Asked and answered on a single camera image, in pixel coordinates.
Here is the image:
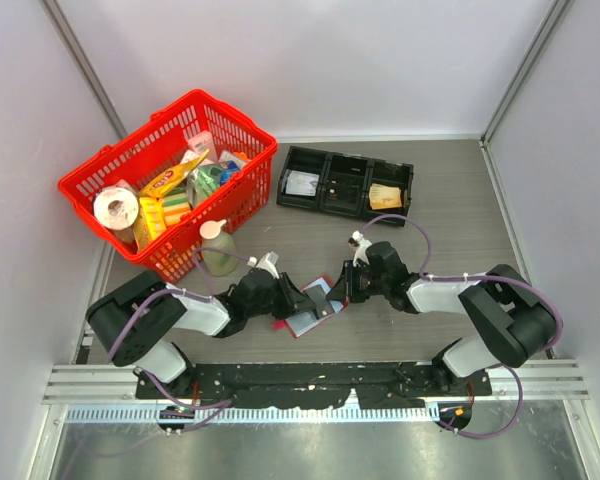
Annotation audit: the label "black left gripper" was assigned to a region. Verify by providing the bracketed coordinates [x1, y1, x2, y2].
[246, 272, 316, 320]

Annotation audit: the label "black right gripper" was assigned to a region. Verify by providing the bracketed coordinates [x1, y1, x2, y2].
[327, 260, 389, 303]

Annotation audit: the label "red leather card holder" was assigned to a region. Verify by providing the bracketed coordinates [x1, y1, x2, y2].
[271, 275, 347, 338]

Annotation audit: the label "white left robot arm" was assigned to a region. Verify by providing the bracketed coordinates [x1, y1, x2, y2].
[86, 267, 317, 398]

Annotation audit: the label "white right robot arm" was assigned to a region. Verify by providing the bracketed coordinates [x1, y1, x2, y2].
[327, 239, 559, 395]

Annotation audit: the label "dark card in tray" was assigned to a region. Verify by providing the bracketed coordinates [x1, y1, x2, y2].
[329, 185, 356, 202]

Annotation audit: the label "white cards in tray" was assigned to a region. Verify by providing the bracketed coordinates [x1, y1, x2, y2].
[284, 170, 320, 197]

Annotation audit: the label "green soap pump bottle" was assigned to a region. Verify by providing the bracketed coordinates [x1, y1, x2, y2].
[199, 219, 238, 277]

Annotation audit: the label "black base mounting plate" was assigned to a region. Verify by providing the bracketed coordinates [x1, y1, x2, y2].
[134, 362, 492, 410]

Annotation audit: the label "black three-compartment tray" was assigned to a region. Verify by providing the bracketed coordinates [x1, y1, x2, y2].
[276, 146, 414, 226]

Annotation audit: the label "green packaged item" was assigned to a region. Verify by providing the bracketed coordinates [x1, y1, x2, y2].
[186, 163, 226, 205]

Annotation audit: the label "yellow green sponge pack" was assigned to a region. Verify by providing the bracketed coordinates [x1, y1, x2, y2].
[161, 191, 191, 226]

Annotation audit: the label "yellow box in basket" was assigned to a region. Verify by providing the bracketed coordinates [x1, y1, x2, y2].
[132, 197, 167, 251]

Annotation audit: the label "yellow snack bag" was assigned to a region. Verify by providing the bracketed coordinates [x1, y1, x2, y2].
[140, 149, 210, 199]

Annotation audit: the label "red plastic shopping basket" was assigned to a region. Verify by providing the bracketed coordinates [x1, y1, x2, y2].
[58, 89, 278, 283]

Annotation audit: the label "pink white box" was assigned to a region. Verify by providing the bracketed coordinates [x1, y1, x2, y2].
[187, 130, 217, 161]

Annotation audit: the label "toilet paper roll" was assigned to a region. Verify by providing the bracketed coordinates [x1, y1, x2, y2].
[93, 186, 139, 231]

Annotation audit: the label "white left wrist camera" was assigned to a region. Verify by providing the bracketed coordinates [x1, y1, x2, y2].
[247, 251, 279, 279]

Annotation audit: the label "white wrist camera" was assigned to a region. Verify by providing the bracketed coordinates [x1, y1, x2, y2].
[247, 251, 279, 279]
[348, 230, 372, 266]

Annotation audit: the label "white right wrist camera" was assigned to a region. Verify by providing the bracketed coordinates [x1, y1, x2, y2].
[348, 230, 372, 266]

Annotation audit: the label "slotted cable duct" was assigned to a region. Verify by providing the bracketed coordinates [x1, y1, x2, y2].
[65, 403, 439, 425]

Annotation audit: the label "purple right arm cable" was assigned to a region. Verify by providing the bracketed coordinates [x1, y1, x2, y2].
[352, 213, 564, 441]

